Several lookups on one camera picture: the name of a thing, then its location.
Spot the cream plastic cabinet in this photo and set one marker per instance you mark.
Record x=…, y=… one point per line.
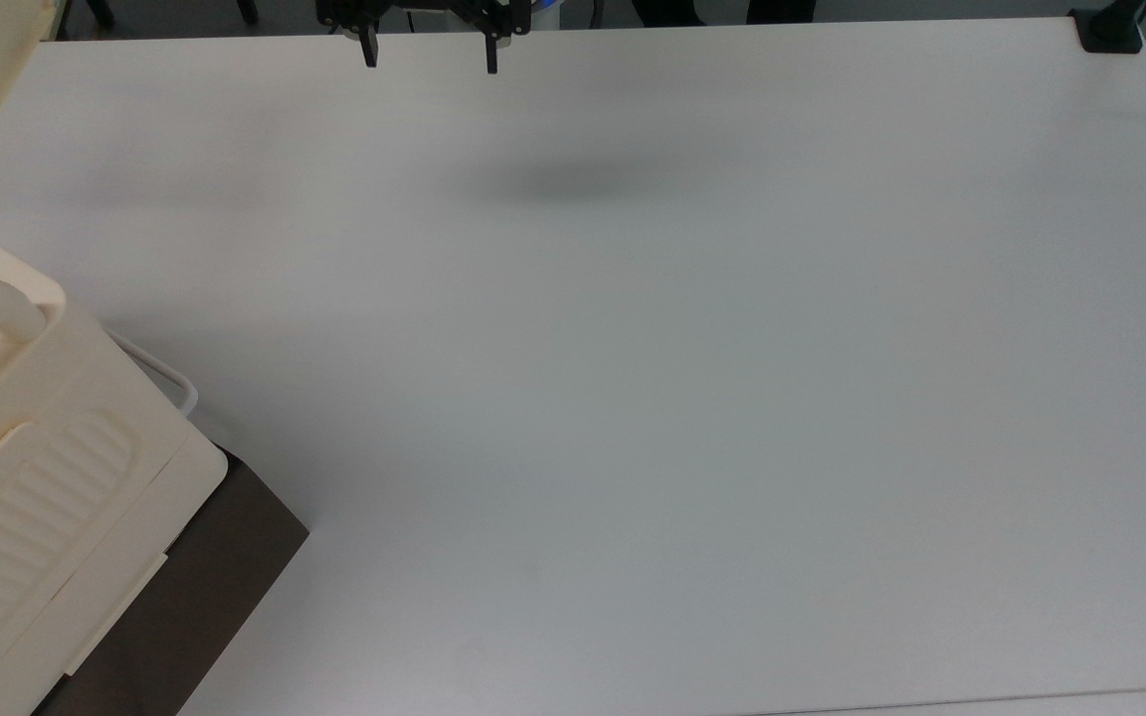
x=26, y=477

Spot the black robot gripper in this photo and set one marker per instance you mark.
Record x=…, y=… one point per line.
x=424, y=8

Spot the black table clamp mount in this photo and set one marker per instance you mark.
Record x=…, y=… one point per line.
x=1108, y=28

